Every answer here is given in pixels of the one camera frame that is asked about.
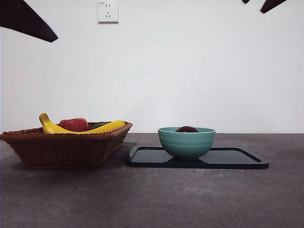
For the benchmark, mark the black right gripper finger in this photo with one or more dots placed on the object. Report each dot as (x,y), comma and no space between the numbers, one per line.
(245,1)
(270,5)

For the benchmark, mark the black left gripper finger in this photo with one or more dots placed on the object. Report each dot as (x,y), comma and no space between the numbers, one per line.
(21,19)

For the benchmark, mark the dark red plum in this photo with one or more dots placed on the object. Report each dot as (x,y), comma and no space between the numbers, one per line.
(186,129)

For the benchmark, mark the teal ribbed bowl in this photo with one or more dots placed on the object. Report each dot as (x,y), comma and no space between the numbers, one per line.
(186,145)

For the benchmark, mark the yellow banana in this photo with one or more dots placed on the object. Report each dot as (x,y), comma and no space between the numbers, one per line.
(48,126)

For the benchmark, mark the red apple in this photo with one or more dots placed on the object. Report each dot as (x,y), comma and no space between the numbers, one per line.
(74,124)

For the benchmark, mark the dark green vegetable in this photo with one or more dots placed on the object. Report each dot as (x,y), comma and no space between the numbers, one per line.
(99,125)

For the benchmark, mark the brown wicker basket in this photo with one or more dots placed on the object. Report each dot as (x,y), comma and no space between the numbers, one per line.
(59,152)

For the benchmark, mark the dark rectangular tray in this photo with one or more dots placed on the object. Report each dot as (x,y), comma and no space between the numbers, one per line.
(225,159)

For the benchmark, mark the white wall socket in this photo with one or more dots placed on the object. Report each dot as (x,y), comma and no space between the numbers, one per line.
(108,12)

